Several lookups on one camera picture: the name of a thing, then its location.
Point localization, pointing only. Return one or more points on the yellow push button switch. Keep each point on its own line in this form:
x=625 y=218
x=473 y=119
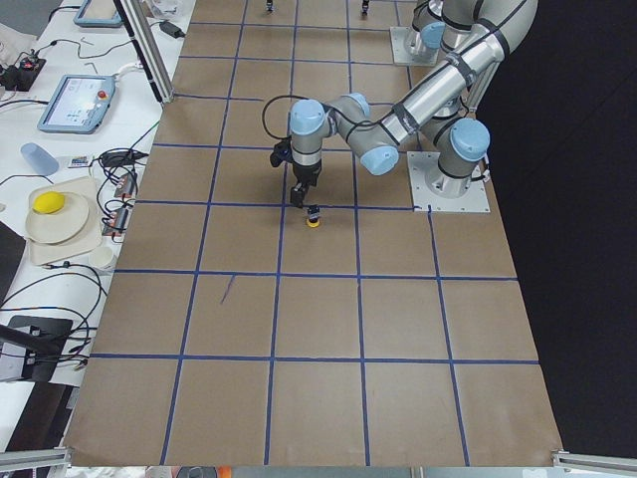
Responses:
x=313 y=216

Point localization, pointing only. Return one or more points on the black power adapter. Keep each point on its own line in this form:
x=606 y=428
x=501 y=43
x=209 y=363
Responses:
x=171 y=29

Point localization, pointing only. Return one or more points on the white paper cup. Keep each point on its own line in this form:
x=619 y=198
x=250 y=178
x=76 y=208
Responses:
x=103 y=259

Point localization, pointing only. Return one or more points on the beige round plate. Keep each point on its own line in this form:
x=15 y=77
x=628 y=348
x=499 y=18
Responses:
x=60 y=226

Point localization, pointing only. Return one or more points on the blue teach pendant near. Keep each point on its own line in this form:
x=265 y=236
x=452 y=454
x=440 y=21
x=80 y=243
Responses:
x=78 y=105

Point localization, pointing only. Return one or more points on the blue teach pendant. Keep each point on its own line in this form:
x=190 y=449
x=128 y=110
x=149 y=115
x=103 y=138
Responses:
x=78 y=105
x=97 y=14

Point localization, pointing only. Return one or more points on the yellow lemon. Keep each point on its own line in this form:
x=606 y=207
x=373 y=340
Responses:
x=49 y=202

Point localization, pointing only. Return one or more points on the translucent blue plastic cup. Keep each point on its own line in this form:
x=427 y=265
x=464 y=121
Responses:
x=42 y=162

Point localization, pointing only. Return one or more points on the beige square tray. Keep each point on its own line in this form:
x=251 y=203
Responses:
x=89 y=237

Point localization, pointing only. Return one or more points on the blue teach pendant far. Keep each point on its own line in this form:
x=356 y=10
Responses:
x=97 y=14

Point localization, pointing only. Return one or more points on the aluminium frame post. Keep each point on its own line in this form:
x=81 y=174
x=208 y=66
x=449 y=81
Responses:
x=139 y=32

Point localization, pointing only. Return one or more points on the black camera stand base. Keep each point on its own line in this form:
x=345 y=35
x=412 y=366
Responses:
x=31 y=347

